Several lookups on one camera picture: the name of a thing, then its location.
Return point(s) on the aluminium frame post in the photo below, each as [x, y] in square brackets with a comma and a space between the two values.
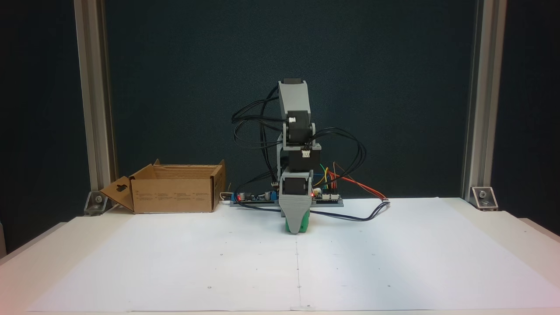
[94, 87]
[485, 87]

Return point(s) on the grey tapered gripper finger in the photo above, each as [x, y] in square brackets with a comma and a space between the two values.
[297, 216]

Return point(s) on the blue circuit board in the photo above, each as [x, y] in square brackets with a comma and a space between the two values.
[256, 197]

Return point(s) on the green dice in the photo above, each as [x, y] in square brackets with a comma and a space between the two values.
[306, 225]

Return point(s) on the brown cardboard box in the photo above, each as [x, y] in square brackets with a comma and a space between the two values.
[175, 194]

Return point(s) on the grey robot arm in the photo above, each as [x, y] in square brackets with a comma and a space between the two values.
[294, 98]

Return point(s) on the metal corner bracket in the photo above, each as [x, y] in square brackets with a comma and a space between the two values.
[483, 197]
[97, 202]

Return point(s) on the grey base plate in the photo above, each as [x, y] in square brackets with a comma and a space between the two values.
[262, 204]

